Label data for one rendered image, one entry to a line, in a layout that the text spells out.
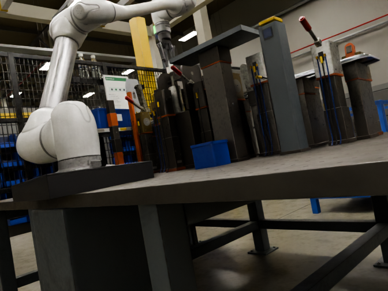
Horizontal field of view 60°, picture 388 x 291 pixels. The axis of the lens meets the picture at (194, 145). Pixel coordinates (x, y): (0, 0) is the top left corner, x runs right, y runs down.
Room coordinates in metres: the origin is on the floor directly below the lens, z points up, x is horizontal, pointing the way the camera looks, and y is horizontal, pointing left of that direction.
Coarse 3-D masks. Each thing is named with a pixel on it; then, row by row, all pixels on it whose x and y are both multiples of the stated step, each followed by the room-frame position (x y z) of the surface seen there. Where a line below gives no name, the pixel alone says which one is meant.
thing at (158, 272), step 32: (0, 224) 1.97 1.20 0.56; (32, 224) 1.42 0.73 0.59; (160, 224) 0.77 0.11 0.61; (224, 224) 2.64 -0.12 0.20; (256, 224) 2.38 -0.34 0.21; (288, 224) 2.22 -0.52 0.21; (320, 224) 2.06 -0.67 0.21; (352, 224) 1.92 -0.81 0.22; (384, 224) 1.77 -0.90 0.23; (0, 256) 1.96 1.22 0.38; (160, 256) 0.78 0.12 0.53; (192, 256) 1.95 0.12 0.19; (352, 256) 1.43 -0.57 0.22; (384, 256) 1.82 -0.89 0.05; (0, 288) 1.98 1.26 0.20; (160, 288) 0.80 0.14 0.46; (192, 288) 0.81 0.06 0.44; (320, 288) 1.22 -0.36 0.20
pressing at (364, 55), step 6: (360, 54) 1.18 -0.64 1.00; (366, 54) 1.18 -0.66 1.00; (342, 60) 1.22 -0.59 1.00; (348, 60) 1.21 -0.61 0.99; (354, 60) 1.25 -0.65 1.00; (360, 60) 1.27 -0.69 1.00; (366, 60) 1.29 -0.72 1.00; (372, 60) 1.31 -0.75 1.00; (378, 60) 1.30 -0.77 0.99; (306, 72) 1.32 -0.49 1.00; (312, 72) 1.30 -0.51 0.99; (300, 78) 1.42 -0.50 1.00; (306, 78) 1.45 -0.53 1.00; (312, 78) 1.47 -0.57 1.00; (246, 96) 1.66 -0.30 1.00
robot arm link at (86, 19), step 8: (80, 0) 1.42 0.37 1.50; (88, 0) 1.43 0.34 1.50; (96, 0) 1.45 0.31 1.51; (104, 0) 1.50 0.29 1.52; (72, 8) 1.47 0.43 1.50; (80, 8) 1.41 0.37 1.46; (88, 8) 1.41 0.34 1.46; (96, 8) 1.44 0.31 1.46; (104, 8) 1.47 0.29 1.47; (112, 8) 1.52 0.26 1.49; (72, 16) 1.47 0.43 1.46; (80, 16) 1.42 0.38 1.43; (88, 16) 1.42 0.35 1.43; (96, 16) 1.45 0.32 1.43; (104, 16) 1.48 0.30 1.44; (112, 16) 1.53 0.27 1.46; (80, 24) 1.48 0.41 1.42; (88, 24) 1.48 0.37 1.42; (96, 24) 1.51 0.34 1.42
